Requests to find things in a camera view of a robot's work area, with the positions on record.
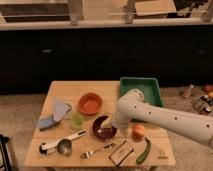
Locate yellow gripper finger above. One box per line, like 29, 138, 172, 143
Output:
101, 117, 112, 128

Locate dark purple bowl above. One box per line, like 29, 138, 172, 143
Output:
92, 115, 117, 140

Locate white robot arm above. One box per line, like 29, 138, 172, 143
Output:
107, 89, 213, 149

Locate orange bowl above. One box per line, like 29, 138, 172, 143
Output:
78, 93, 103, 115

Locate light wooden table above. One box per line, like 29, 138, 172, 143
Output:
24, 81, 175, 168

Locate small green cup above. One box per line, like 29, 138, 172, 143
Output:
70, 113, 84, 130

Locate orange peach fruit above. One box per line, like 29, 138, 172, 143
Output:
132, 124, 145, 140

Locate black and tan box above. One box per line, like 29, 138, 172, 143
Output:
109, 141, 134, 167

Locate silver fork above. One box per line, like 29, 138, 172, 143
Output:
80, 143, 116, 159

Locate green cucumber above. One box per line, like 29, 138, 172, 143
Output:
136, 138, 151, 164

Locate metal measuring cup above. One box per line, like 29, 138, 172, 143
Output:
57, 139, 72, 157

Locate light blue cloth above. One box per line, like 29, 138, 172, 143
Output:
53, 98, 70, 121

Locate green plastic tray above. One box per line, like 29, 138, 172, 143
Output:
120, 77, 163, 107

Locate white handled tool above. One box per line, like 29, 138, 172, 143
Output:
38, 130, 88, 155

